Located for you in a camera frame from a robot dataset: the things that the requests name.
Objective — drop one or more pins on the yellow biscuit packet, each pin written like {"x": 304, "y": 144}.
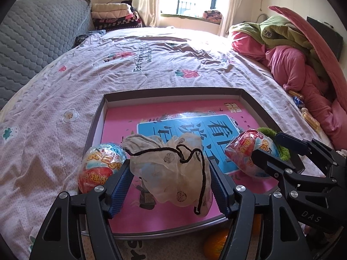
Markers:
{"x": 310, "y": 119}

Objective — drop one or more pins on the orange wrapped snack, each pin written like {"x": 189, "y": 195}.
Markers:
{"x": 295, "y": 94}

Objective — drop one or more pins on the small blue snack wrapper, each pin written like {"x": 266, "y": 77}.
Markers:
{"x": 299, "y": 102}

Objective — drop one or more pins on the black television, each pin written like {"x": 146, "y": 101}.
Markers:
{"x": 325, "y": 32}

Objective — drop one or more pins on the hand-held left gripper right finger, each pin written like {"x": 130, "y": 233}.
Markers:
{"x": 217, "y": 189}

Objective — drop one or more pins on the pink quilted cover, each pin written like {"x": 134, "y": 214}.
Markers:
{"x": 320, "y": 51}

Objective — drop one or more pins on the dark clothes pile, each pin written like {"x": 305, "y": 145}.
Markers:
{"x": 127, "y": 5}

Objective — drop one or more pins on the folded patterned blanket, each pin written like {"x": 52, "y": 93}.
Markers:
{"x": 212, "y": 15}

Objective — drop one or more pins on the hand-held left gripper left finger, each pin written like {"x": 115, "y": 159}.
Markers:
{"x": 122, "y": 188}

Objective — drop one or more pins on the grey quilted headboard cover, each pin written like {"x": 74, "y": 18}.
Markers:
{"x": 35, "y": 38}

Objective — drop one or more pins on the blue patterned cloth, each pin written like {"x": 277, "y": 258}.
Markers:
{"x": 89, "y": 36}

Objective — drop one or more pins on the pink shallow box tray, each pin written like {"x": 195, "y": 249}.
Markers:
{"x": 173, "y": 97}

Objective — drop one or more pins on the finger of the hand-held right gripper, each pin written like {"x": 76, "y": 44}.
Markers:
{"x": 295, "y": 145}
{"x": 268, "y": 163}

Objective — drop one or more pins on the green blanket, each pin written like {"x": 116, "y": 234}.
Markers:
{"x": 282, "y": 32}

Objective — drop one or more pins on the pink quilt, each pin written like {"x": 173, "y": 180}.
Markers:
{"x": 292, "y": 70}

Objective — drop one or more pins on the stack of folded blankets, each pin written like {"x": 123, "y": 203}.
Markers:
{"x": 113, "y": 17}

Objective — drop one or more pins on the toy egg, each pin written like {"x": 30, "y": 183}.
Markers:
{"x": 244, "y": 149}
{"x": 100, "y": 162}

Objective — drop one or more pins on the cream curtain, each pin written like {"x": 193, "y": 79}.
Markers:
{"x": 233, "y": 5}
{"x": 146, "y": 2}

